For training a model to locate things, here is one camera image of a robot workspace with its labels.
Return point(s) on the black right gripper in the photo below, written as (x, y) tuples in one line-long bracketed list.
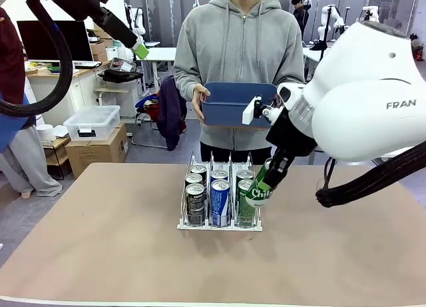
[(289, 137)]

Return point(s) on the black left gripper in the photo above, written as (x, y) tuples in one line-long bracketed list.
[(83, 0)]

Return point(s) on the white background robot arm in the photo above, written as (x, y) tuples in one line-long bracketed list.
[(371, 14), (138, 20), (337, 17)]

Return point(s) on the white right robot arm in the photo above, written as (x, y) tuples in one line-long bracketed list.
[(366, 87)]

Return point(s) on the person's left forearm grey sleeve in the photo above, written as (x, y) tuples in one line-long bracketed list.
[(293, 74)]

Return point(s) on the person's right forearm grey sleeve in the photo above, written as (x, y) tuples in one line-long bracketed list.
[(184, 80)]

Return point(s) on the clear plastic can dispenser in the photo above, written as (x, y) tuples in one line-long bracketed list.
[(219, 228)]

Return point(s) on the person's right hand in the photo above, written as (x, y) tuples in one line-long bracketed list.
[(197, 95)]

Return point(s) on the small brown cardboard box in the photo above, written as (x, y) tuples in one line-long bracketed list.
[(98, 52)]

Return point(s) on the black computer monitor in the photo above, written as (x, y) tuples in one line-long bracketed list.
[(83, 44)]

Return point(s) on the black bag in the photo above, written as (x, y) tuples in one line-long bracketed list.
[(120, 76)]

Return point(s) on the white workshop table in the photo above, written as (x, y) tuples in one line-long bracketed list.
[(159, 54)]

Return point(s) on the blue Pocari Sweat can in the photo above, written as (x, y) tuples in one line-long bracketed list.
[(220, 203), (219, 174)]

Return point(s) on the blue cloth bundle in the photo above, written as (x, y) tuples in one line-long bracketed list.
[(146, 100)]

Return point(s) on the white office desk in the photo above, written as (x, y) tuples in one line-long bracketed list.
[(46, 84)]

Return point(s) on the red backpack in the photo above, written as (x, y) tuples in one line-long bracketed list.
[(153, 112)]

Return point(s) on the clear plastic storage box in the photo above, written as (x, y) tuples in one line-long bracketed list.
[(90, 120)]

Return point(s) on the dark purple jacket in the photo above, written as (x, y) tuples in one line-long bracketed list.
[(171, 114)]

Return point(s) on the person in grey hoodie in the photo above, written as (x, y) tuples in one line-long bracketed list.
[(239, 54)]

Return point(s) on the white paper roll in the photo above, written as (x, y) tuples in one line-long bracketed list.
[(46, 132)]

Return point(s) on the large brown cardboard box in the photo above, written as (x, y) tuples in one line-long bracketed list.
[(96, 154)]

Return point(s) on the small wooden side table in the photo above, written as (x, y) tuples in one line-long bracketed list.
[(58, 142)]

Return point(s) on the person in black clothes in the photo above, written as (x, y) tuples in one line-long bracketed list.
[(301, 17)]

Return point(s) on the red canister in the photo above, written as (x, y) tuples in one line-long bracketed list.
[(418, 55)]

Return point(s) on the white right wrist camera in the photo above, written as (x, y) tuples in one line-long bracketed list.
[(251, 110)]

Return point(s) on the slim black camera stand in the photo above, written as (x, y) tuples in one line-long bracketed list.
[(324, 30)]

